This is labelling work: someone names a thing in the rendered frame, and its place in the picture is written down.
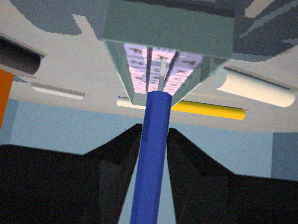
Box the keyboard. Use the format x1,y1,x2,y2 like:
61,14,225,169
101,0,235,109

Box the blue stylus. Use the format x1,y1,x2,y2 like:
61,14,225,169
129,73,172,224

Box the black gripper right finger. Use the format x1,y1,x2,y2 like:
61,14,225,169
167,128,298,224

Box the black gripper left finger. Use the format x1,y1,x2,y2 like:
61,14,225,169
0,123,143,224

